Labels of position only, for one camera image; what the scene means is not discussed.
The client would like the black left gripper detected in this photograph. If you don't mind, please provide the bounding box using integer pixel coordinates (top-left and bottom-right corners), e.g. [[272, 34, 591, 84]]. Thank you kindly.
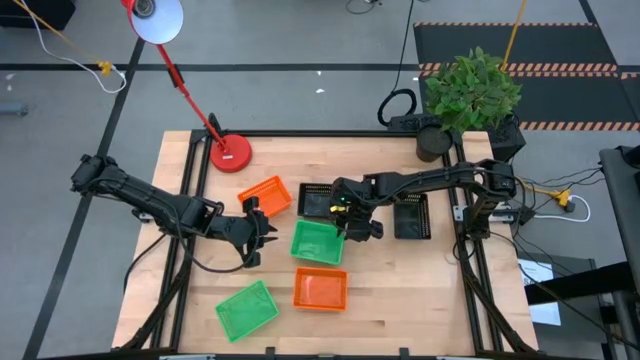
[[217, 196, 280, 270]]

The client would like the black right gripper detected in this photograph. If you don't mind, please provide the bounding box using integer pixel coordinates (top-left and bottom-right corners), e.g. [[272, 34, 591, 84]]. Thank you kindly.
[[329, 175, 385, 244]]

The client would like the orange plastic slotted basket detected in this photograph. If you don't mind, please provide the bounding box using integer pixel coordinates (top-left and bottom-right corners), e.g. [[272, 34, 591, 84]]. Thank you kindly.
[[292, 266, 350, 313], [237, 174, 294, 219]]

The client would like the green plastic slotted basket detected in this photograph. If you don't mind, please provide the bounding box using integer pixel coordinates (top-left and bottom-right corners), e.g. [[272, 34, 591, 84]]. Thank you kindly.
[[289, 218, 347, 266], [214, 278, 280, 344]]

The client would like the black plastic slotted basket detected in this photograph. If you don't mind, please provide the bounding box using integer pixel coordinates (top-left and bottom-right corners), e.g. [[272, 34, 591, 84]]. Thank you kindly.
[[392, 192, 432, 241], [297, 182, 335, 220]]

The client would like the red desk lamp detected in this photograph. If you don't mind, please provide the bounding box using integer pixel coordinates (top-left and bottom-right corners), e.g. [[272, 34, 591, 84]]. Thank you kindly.
[[120, 0, 254, 175]]

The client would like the dark grey plant pot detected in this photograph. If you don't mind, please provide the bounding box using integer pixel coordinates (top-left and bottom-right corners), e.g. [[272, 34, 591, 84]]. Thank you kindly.
[[415, 124, 455, 164]]

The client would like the black power strip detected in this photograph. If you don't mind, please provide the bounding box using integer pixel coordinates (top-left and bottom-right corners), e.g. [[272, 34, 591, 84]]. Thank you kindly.
[[387, 113, 444, 134]]

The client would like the black perforated box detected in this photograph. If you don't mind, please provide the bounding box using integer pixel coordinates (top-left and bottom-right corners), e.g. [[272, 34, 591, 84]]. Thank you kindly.
[[487, 115, 527, 162]]

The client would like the green leafy plant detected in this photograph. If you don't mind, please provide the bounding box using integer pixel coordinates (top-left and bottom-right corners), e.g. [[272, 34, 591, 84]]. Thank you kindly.
[[423, 45, 524, 135]]

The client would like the white paper sheet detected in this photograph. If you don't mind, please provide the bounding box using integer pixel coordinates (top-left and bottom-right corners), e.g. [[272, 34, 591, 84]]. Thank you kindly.
[[517, 257, 564, 327]]

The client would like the yellow power plug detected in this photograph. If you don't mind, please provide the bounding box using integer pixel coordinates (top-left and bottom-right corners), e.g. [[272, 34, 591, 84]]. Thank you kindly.
[[547, 187, 574, 209]]

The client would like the black hazard-striped floor mat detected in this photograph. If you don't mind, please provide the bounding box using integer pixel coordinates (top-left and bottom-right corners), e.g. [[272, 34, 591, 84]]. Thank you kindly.
[[412, 21, 620, 74], [418, 69, 640, 132]]

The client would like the black floor case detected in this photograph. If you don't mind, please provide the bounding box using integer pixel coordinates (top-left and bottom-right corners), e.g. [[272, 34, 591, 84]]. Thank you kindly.
[[0, 0, 77, 31]]

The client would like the black aluminium table frame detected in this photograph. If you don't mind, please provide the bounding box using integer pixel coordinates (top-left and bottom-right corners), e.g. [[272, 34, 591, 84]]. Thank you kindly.
[[112, 128, 541, 360]]

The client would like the black hanging cable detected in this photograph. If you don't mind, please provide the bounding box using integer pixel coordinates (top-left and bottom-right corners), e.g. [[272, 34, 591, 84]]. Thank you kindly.
[[376, 0, 419, 128]]

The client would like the white power cable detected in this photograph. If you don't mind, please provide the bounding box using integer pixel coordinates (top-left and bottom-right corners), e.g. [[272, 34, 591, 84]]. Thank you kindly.
[[532, 193, 592, 224]]

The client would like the yellow cord with connector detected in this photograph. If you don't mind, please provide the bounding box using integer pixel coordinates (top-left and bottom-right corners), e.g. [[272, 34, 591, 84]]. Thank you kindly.
[[12, 0, 115, 77]]

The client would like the yellow hanging cord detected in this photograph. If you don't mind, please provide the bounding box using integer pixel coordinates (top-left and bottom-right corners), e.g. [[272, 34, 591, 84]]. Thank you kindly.
[[501, 0, 529, 71]]

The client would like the white floor cable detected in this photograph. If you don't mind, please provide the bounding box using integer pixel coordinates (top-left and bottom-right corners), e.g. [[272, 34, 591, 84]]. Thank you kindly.
[[18, 0, 129, 95]]

